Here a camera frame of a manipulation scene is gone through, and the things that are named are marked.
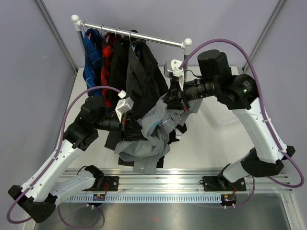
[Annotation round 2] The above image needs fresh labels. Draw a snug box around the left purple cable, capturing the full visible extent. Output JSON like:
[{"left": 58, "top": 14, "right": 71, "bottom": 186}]
[{"left": 6, "top": 86, "right": 125, "bottom": 223}]

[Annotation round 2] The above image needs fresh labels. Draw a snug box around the metal clothes rack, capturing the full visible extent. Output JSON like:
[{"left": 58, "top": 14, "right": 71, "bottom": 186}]
[{"left": 71, "top": 14, "right": 192, "bottom": 60}]

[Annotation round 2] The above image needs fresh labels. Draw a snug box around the blue shirt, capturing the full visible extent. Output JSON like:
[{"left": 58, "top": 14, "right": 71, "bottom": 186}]
[{"left": 83, "top": 29, "right": 102, "bottom": 89}]

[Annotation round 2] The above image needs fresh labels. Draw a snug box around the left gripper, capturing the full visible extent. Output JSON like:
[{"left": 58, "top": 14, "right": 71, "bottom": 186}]
[{"left": 94, "top": 110, "right": 149, "bottom": 143}]

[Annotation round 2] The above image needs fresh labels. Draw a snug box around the grey shirt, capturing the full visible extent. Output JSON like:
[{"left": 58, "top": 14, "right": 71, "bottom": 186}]
[{"left": 114, "top": 95, "right": 202, "bottom": 174}]

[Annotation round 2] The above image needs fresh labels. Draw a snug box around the white plastic basket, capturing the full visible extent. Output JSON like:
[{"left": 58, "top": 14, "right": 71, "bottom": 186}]
[{"left": 201, "top": 67, "right": 240, "bottom": 126}]

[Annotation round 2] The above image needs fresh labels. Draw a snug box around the red plaid shirt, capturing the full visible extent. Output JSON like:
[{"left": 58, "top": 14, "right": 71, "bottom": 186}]
[{"left": 101, "top": 33, "right": 116, "bottom": 110}]

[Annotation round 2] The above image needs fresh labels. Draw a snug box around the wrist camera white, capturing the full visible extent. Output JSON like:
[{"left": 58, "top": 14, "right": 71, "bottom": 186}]
[
  {"left": 115, "top": 90, "right": 134, "bottom": 122},
  {"left": 164, "top": 59, "right": 185, "bottom": 91}
]

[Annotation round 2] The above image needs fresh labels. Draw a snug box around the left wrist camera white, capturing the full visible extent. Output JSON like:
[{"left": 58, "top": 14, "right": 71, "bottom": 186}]
[{"left": 115, "top": 90, "right": 134, "bottom": 122}]

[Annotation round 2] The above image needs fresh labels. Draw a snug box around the black hanging shirt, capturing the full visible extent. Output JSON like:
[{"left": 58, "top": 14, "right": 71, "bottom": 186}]
[{"left": 108, "top": 35, "right": 130, "bottom": 91}]

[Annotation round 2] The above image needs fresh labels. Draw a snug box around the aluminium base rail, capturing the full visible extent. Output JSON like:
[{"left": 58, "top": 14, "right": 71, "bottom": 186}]
[{"left": 57, "top": 168, "right": 292, "bottom": 194}]

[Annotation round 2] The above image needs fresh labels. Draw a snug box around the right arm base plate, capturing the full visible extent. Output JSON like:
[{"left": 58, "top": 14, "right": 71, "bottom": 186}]
[{"left": 200, "top": 176, "right": 247, "bottom": 192}]

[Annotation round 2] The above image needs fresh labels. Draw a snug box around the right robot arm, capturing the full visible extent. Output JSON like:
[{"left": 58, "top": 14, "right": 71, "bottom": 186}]
[{"left": 164, "top": 49, "right": 295, "bottom": 191}]

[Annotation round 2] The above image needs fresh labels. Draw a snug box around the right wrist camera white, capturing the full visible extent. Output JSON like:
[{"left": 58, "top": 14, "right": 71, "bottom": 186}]
[{"left": 164, "top": 59, "right": 185, "bottom": 91}]

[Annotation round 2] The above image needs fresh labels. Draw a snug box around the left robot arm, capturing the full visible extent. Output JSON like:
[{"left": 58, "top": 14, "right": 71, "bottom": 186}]
[{"left": 8, "top": 96, "right": 136, "bottom": 223}]

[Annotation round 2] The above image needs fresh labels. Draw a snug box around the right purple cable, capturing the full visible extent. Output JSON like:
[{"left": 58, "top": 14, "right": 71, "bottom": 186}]
[{"left": 181, "top": 38, "right": 305, "bottom": 188}]

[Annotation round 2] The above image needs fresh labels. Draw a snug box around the teal hanger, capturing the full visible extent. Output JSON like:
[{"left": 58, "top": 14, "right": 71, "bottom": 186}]
[{"left": 150, "top": 117, "right": 173, "bottom": 128}]

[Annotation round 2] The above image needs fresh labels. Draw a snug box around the slotted cable duct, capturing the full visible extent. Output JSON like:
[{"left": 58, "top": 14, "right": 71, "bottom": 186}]
[{"left": 65, "top": 193, "right": 222, "bottom": 203}]

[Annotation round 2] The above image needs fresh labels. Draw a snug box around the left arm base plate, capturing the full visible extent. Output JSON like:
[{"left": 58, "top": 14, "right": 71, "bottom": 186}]
[{"left": 83, "top": 176, "right": 119, "bottom": 192}]

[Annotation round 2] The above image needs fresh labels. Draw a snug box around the dark pinstripe hanging shirt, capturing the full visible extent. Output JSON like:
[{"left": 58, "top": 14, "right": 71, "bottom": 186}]
[{"left": 126, "top": 41, "right": 168, "bottom": 119}]

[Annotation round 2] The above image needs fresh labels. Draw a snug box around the purple cable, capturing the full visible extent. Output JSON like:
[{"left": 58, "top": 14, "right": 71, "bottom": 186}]
[
  {"left": 181, "top": 38, "right": 305, "bottom": 188},
  {"left": 6, "top": 86, "right": 125, "bottom": 223}
]

